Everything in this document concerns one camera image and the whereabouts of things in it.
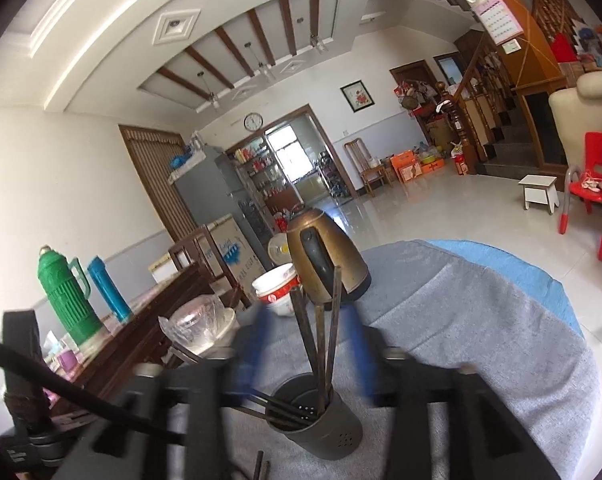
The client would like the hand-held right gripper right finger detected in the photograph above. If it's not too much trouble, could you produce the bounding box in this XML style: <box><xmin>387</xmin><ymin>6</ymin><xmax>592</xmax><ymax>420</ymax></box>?
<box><xmin>341</xmin><ymin>305</ymin><xmax>562</xmax><ymax>480</ymax></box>

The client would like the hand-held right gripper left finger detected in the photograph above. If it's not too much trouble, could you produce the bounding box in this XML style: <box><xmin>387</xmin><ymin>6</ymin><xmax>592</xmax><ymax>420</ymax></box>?
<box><xmin>56</xmin><ymin>305</ymin><xmax>279</xmax><ymax>480</ymax></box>

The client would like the bunch of dark chopsticks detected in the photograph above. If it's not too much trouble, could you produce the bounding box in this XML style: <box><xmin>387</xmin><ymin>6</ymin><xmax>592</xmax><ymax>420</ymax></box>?
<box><xmin>223</xmin><ymin>266</ymin><xmax>343</xmax><ymax>480</ymax></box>

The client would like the dark metal chopstick holder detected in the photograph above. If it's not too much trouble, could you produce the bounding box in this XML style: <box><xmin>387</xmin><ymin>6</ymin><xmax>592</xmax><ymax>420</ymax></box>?
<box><xmin>265</xmin><ymin>374</ymin><xmax>364</xmax><ymax>461</ymax></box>

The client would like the green thermos jug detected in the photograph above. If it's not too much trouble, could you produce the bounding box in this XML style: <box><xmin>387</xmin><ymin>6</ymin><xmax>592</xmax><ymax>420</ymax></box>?
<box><xmin>37</xmin><ymin>245</ymin><xmax>104</xmax><ymax>346</ymax></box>

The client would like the grey tablecloth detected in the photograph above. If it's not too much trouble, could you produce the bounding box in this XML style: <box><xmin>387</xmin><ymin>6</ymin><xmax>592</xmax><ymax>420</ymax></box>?
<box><xmin>166</xmin><ymin>240</ymin><xmax>602</xmax><ymax>480</ymax></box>

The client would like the blue thermos jug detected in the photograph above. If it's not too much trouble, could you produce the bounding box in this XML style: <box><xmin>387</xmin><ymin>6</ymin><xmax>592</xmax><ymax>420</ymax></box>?
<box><xmin>87</xmin><ymin>256</ymin><xmax>133</xmax><ymax>322</ymax></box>

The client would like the small white fan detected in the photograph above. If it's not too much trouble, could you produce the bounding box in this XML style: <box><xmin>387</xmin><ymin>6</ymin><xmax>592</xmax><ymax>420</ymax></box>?
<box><xmin>267</xmin><ymin>232</ymin><xmax>294</xmax><ymax>268</ymax></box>

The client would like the bronze electric kettle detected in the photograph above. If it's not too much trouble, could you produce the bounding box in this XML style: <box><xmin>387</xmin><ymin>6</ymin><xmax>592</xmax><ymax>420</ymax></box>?
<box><xmin>286</xmin><ymin>209</ymin><xmax>373</xmax><ymax>303</ymax></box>

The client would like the dark carved wooden sideboard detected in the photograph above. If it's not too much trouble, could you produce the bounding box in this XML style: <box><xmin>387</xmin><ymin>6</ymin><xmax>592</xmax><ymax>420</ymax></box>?
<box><xmin>41</xmin><ymin>260</ymin><xmax>262</xmax><ymax>411</ymax></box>

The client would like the dark wooden chair back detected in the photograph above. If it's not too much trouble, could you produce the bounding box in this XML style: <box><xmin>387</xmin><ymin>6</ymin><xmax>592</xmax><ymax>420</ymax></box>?
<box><xmin>168</xmin><ymin>225</ymin><xmax>242</xmax><ymax>311</ymax></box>

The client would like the blue table cover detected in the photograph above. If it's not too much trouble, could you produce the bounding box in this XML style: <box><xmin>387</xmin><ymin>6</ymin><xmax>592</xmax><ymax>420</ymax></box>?
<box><xmin>426</xmin><ymin>239</ymin><xmax>586</xmax><ymax>341</ymax></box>

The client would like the grey refrigerator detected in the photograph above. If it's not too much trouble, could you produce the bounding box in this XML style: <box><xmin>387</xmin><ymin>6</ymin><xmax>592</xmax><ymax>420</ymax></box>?
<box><xmin>173</xmin><ymin>146</ymin><xmax>277</xmax><ymax>261</ymax></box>

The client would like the shelf of bottles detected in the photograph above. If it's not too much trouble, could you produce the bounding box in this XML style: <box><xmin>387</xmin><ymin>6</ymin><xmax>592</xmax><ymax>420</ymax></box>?
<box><xmin>231</xmin><ymin>140</ymin><xmax>294</xmax><ymax>211</ymax></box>

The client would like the brown door curtain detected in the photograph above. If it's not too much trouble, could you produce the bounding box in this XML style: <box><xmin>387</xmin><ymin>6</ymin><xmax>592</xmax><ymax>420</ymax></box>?
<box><xmin>118</xmin><ymin>124</ymin><xmax>202</xmax><ymax>243</ymax></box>

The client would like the brown wooden chair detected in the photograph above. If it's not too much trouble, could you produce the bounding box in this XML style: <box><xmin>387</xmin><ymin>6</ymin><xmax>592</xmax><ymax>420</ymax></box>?
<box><xmin>343</xmin><ymin>137</ymin><xmax>388</xmax><ymax>196</ymax></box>

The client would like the red and white box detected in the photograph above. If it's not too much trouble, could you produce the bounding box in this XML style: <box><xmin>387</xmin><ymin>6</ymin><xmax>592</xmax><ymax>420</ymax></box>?
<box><xmin>452</xmin><ymin>142</ymin><xmax>469</xmax><ymax>176</ymax></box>

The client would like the white step stool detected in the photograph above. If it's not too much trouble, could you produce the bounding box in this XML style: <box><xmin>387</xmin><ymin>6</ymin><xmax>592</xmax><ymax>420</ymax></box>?
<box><xmin>518</xmin><ymin>174</ymin><xmax>560</xmax><ymax>216</ymax></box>

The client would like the wooden stair railing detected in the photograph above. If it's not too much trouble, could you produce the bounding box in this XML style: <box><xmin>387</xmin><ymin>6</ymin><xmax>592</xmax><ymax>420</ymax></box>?
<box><xmin>433</xmin><ymin>10</ymin><xmax>602</xmax><ymax>176</ymax></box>

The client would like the pendant ceiling lamp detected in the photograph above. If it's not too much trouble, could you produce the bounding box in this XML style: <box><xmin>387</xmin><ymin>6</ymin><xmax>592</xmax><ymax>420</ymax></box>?
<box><xmin>244</xmin><ymin>42</ymin><xmax>277</xmax><ymax>81</ymax></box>
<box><xmin>197</xmin><ymin>71</ymin><xmax>222</xmax><ymax>111</ymax></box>
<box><xmin>296</xmin><ymin>19</ymin><xmax>329</xmax><ymax>53</ymax></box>

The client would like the red child chair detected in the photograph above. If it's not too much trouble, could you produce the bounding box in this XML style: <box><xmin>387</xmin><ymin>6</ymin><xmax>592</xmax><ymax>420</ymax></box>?
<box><xmin>558</xmin><ymin>131</ymin><xmax>602</xmax><ymax>262</ymax></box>

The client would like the cream sofa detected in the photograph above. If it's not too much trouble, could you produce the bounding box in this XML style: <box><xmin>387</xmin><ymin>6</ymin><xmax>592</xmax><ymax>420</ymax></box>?
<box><xmin>548</xmin><ymin>71</ymin><xmax>602</xmax><ymax>171</ymax></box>

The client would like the black cable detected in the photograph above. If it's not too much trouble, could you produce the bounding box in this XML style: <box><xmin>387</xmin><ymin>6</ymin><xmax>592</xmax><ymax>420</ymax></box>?
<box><xmin>0</xmin><ymin>332</ymin><xmax>184</xmax><ymax>446</ymax></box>

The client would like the framed wall picture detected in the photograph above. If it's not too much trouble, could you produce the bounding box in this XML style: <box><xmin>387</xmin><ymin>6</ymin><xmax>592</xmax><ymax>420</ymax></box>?
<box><xmin>340</xmin><ymin>79</ymin><xmax>374</xmax><ymax>113</ymax></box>

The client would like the pink wall calendar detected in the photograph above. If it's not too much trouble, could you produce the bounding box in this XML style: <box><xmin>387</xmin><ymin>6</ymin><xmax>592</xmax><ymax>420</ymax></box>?
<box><xmin>461</xmin><ymin>0</ymin><xmax>524</xmax><ymax>46</ymax></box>

